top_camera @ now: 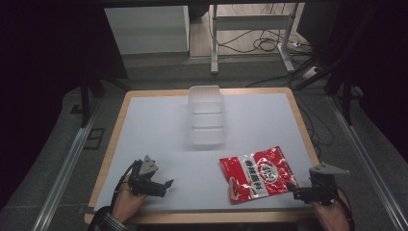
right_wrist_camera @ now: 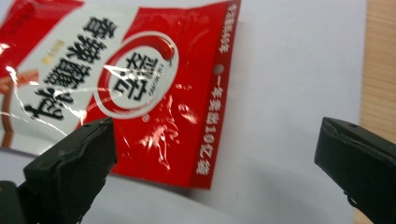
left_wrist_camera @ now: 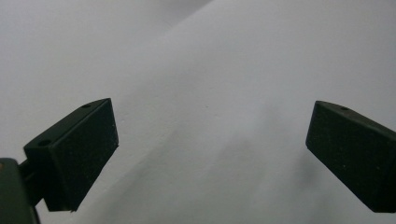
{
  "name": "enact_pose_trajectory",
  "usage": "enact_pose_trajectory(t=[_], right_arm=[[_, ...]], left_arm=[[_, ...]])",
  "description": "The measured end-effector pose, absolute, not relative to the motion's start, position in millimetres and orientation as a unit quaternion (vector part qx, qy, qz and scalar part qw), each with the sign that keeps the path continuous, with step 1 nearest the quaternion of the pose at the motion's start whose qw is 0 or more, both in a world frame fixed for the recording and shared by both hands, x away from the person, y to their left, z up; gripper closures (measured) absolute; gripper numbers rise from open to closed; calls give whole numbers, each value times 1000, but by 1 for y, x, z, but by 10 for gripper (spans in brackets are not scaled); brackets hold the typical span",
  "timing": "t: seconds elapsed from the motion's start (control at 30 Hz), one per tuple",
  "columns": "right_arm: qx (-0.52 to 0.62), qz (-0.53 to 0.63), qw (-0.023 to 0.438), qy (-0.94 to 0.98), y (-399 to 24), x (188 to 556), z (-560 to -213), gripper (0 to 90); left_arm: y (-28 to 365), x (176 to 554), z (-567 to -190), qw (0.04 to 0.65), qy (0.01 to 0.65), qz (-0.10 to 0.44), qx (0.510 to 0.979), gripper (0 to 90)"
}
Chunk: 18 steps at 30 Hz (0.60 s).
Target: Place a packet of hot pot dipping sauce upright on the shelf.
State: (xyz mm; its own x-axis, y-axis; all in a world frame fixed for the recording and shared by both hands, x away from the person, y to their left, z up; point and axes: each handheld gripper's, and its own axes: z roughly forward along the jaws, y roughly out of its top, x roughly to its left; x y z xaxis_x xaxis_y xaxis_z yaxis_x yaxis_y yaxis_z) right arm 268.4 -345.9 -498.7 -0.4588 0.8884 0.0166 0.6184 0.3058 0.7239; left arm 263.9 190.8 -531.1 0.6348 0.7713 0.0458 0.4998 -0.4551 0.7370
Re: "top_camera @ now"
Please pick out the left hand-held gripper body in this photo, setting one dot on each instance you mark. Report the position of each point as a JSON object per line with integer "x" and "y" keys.
{"x": 142, "y": 179}

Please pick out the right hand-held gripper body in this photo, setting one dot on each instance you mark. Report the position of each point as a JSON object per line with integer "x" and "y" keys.
{"x": 322, "y": 187}

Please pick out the red seasoning packet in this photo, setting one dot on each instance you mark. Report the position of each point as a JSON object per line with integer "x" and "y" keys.
{"x": 256, "y": 174}

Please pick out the translucent plastic container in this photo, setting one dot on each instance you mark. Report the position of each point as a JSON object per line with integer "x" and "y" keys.
{"x": 206, "y": 118}

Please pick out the person's left hand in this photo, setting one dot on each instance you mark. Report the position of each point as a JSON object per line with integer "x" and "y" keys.
{"x": 126, "y": 202}

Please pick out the person's right hand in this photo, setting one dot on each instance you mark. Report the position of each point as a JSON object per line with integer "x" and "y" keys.
{"x": 330, "y": 216}

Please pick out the white table mat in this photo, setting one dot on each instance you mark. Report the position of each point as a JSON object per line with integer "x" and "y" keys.
{"x": 166, "y": 138}

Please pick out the black floor plate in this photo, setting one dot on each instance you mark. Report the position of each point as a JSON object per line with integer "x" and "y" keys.
{"x": 94, "y": 138}

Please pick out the black metal stand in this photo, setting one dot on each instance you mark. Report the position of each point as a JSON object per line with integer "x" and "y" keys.
{"x": 85, "y": 102}
{"x": 346, "y": 99}

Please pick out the white power strip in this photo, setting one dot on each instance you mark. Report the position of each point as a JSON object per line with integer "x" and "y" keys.
{"x": 310, "y": 72}

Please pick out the black curtain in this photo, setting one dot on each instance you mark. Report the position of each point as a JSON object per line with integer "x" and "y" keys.
{"x": 38, "y": 80}
{"x": 385, "y": 64}

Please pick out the white cabinet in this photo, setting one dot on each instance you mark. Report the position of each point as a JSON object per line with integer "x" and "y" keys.
{"x": 147, "y": 30}

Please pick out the aluminium rail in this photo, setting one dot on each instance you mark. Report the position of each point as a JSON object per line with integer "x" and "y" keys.
{"x": 369, "y": 160}
{"x": 65, "y": 166}

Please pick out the white desk frame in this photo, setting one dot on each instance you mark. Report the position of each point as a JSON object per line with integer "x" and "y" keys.
{"x": 250, "y": 22}

